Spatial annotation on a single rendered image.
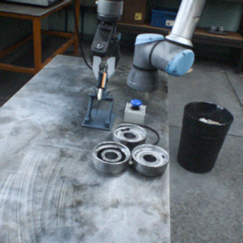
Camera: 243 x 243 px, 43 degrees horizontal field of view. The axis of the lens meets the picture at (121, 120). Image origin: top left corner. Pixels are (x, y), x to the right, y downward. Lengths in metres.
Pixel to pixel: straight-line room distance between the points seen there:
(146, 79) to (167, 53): 0.17
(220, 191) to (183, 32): 1.25
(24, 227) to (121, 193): 0.24
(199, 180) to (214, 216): 0.33
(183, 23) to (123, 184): 0.69
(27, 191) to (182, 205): 1.34
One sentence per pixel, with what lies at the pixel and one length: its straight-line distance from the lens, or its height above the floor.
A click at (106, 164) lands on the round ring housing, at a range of 0.82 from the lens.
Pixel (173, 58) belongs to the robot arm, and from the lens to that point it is 1.22.
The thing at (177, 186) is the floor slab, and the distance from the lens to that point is 2.12.
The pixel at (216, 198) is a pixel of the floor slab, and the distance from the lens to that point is 2.13.
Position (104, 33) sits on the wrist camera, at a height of 1.11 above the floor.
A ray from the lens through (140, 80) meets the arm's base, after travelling 1.35.
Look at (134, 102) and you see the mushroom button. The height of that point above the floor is 0.87.
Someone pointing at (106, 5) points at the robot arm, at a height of 1.19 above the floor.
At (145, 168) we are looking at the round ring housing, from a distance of 0.84.
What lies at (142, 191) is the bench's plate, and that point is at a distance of 0.81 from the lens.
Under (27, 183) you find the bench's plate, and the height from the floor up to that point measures 0.80.
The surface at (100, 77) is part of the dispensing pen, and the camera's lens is 1.01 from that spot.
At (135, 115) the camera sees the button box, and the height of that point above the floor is 0.84.
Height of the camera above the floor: 1.34
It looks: 29 degrees down
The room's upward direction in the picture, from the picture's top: 7 degrees clockwise
